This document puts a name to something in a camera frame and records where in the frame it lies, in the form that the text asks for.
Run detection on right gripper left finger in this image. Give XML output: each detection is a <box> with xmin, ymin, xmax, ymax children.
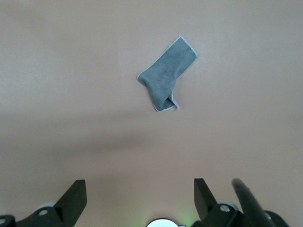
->
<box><xmin>16</xmin><ymin>179</ymin><xmax>88</xmax><ymax>227</ymax></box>

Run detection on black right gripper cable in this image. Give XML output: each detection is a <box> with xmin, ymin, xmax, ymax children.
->
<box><xmin>231</xmin><ymin>178</ymin><xmax>279</xmax><ymax>227</ymax></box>

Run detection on grey microfibre towel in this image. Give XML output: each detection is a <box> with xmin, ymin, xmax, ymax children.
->
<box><xmin>136</xmin><ymin>35</ymin><xmax>198</xmax><ymax>113</ymax></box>

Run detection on brown table cover mat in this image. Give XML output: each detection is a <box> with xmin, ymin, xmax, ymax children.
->
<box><xmin>0</xmin><ymin>0</ymin><xmax>303</xmax><ymax>227</ymax></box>

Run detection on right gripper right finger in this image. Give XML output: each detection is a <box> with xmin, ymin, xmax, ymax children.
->
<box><xmin>191</xmin><ymin>178</ymin><xmax>247</xmax><ymax>227</ymax></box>

